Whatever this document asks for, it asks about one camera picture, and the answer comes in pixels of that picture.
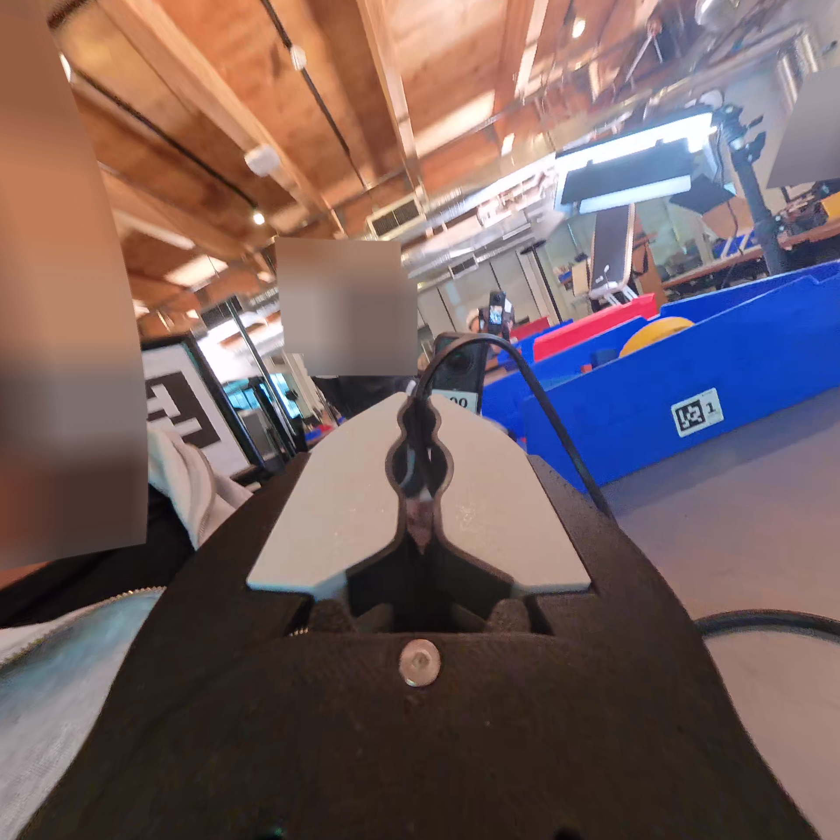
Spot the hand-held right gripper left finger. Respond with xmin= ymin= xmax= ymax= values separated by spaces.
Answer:
xmin=245 ymin=392 xmax=412 ymax=601

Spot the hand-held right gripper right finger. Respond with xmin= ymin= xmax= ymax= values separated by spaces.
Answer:
xmin=427 ymin=394 xmax=593 ymax=597

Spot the black cable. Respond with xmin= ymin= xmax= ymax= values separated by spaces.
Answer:
xmin=410 ymin=332 xmax=840 ymax=642

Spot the grey desk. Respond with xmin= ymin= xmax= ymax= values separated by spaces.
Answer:
xmin=600 ymin=387 xmax=840 ymax=840

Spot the floor stand with grey board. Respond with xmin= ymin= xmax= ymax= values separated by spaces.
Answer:
xmin=233 ymin=308 xmax=309 ymax=460

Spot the ceiling air vent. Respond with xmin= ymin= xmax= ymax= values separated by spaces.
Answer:
xmin=366 ymin=193 xmax=427 ymax=240

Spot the framed black white marker poster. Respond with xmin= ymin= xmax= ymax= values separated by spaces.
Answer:
xmin=140 ymin=332 xmax=265 ymax=481

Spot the yellow tape roll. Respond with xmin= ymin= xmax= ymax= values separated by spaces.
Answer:
xmin=620 ymin=317 xmax=697 ymax=360

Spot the light panel on stand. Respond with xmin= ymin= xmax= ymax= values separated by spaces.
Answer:
xmin=553 ymin=98 xmax=791 ymax=277

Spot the wooden work table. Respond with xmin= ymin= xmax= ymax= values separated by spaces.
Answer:
xmin=661 ymin=223 xmax=840 ymax=290

